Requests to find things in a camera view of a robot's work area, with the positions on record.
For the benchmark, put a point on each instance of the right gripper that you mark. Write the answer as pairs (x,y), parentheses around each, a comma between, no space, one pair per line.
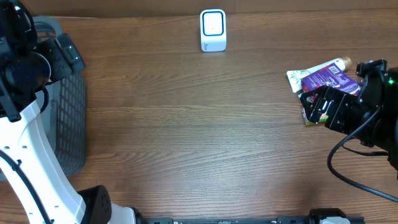
(340,102)

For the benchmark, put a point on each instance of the purple sanitary pad pack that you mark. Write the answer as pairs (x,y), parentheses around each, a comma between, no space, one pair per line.
(332,76)

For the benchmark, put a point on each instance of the white tube with gold cap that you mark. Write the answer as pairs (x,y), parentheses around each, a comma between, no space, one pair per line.
(295,76)

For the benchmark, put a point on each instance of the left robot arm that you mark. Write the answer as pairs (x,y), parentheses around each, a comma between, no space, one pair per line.
(27,159)

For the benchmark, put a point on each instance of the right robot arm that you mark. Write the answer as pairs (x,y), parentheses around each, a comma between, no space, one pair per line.
(380,91)

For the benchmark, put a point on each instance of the white barcode scanner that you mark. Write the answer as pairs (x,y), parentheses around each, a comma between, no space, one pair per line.
(213,33)

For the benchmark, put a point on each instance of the grey plastic mesh basket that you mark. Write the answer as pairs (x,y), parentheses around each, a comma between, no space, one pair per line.
(65,124)

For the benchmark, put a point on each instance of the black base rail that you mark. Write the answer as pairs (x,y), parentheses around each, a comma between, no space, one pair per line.
(315,216)

